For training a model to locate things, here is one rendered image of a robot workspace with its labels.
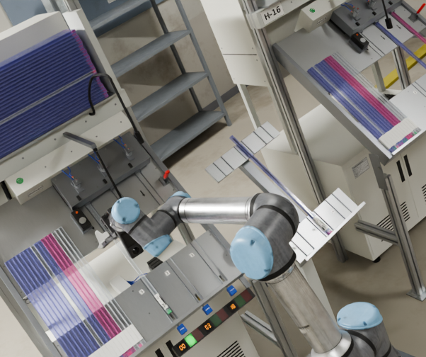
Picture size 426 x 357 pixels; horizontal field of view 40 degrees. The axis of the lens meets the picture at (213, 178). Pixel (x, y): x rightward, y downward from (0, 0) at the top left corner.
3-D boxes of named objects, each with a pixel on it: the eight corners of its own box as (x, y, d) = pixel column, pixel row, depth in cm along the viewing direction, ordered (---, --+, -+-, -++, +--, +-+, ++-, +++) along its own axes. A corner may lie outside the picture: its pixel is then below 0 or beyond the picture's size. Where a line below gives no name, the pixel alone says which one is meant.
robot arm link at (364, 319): (396, 332, 166) (384, 297, 160) (381, 369, 157) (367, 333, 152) (357, 326, 174) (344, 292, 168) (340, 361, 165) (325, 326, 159)
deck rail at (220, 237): (246, 273, 214) (249, 268, 208) (242, 275, 213) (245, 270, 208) (131, 132, 232) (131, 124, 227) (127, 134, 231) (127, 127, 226)
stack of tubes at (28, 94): (110, 95, 218) (76, 27, 206) (-16, 168, 199) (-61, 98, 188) (98, 93, 228) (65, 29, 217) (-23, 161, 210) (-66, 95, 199)
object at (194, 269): (241, 271, 211) (243, 268, 208) (85, 391, 188) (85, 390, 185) (208, 231, 216) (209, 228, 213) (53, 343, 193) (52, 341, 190)
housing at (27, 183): (133, 143, 231) (134, 125, 219) (23, 211, 214) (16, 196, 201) (122, 129, 233) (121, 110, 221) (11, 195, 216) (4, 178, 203)
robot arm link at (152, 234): (183, 228, 171) (156, 202, 171) (161, 253, 164) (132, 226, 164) (173, 239, 177) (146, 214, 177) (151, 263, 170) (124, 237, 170)
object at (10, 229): (178, 197, 223) (179, 191, 218) (25, 302, 199) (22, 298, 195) (127, 134, 231) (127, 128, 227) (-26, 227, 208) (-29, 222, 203)
